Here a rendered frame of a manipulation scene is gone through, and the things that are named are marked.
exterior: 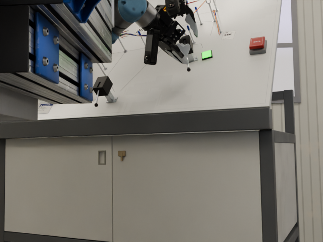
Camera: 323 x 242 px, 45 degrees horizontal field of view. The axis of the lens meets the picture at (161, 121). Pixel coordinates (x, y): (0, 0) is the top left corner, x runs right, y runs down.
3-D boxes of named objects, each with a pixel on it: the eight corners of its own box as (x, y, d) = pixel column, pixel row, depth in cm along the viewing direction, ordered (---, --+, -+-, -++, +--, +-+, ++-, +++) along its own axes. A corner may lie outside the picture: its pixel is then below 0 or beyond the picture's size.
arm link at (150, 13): (138, 19, 119) (127, 19, 126) (148, 29, 121) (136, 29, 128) (152, 0, 120) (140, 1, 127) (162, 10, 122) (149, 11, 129)
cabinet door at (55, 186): (112, 242, 145) (111, 135, 147) (4, 231, 168) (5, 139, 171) (115, 241, 146) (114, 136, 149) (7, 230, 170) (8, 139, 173)
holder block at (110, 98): (98, 118, 146) (85, 100, 139) (109, 94, 153) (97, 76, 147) (109, 117, 144) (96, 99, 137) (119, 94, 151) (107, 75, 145)
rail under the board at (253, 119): (269, 128, 119) (268, 107, 119) (-9, 139, 169) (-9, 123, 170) (272, 129, 124) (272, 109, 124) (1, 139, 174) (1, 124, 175)
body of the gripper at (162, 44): (187, 32, 129) (164, 6, 122) (173, 53, 128) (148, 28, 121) (175, 31, 135) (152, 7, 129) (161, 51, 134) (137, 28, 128)
